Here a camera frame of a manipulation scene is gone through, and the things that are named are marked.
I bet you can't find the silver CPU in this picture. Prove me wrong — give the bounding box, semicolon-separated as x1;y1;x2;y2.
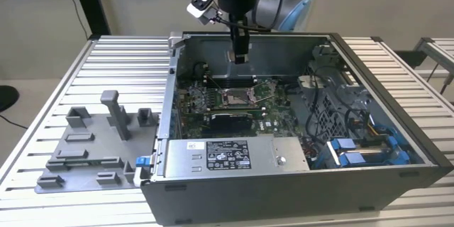
228;49;248;65

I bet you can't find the metal drive cage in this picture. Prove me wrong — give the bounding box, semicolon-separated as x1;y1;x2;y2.
287;59;372;142

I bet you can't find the black power supply label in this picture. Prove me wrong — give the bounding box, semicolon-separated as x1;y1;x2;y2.
205;140;251;171

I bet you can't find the black round chair base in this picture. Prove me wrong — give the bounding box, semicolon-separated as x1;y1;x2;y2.
0;85;18;113

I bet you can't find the wire locking lever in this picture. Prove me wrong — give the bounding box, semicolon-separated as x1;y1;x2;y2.
203;73;224;91

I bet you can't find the black camera cable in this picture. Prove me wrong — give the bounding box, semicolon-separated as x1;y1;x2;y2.
211;16;276;31

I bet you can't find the green motherboard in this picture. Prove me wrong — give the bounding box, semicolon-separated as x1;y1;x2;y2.
175;77;305;141

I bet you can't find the silver power supply unit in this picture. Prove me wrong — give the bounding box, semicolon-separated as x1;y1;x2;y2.
163;136;309;179

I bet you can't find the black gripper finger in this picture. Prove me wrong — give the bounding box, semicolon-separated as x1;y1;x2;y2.
229;14;249;65

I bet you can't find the CPU socket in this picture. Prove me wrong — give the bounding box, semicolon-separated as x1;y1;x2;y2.
220;86;259;108

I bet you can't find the grey parts rack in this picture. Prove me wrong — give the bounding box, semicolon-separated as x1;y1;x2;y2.
33;90;160;195

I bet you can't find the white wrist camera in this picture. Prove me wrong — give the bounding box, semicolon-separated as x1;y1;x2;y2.
185;0;217;26

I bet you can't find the aluminium side table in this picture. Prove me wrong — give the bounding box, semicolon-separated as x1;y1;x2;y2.
412;37;454;80

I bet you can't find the black metal post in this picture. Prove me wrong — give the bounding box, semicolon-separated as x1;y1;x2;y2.
69;0;112;36

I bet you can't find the blue disk carrier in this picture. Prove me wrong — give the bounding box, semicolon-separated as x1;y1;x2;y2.
338;150;412;168
326;138;400;156

